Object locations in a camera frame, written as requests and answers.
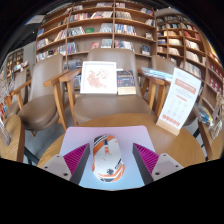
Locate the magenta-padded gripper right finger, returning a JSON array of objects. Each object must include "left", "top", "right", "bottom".
[{"left": 132, "top": 143, "right": 184, "bottom": 186}]

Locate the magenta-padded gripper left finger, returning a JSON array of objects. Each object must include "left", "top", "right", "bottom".
[{"left": 41, "top": 143, "right": 92, "bottom": 185}]

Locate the white and orange computer mouse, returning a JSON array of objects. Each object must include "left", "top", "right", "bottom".
[{"left": 91, "top": 134, "right": 126, "bottom": 183}]

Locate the pink and blue mouse pad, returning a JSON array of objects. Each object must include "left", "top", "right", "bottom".
[{"left": 59, "top": 125, "right": 157, "bottom": 191}]

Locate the round wooden side table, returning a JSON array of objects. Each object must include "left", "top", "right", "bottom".
[
  {"left": 196, "top": 119, "right": 224, "bottom": 162},
  {"left": 0, "top": 114, "right": 26, "bottom": 164}
]

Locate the white sign on wooden base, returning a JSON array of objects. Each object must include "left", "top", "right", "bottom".
[{"left": 155, "top": 67, "right": 202, "bottom": 137}]

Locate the glass vase with pink flowers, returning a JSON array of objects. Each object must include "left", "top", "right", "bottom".
[{"left": 0, "top": 69, "right": 15, "bottom": 147}]

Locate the dark book with orange print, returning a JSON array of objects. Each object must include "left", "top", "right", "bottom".
[{"left": 116, "top": 69, "right": 137, "bottom": 96}]

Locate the white framed floral picture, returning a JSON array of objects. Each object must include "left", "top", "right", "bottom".
[{"left": 79, "top": 60, "right": 118, "bottom": 95}]

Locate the stack of light blue books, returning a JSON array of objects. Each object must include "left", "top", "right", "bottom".
[{"left": 140, "top": 66, "right": 174, "bottom": 83}]

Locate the small distant wooden bookshelf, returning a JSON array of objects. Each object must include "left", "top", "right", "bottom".
[{"left": 6, "top": 48, "right": 26, "bottom": 78}]

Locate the curved wooden bookshelf unit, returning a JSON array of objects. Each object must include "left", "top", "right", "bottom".
[{"left": 154, "top": 13, "right": 224, "bottom": 113}]

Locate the large wooden bookshelf unit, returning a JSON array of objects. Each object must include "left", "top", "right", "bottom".
[{"left": 34, "top": 0, "right": 158, "bottom": 72}]

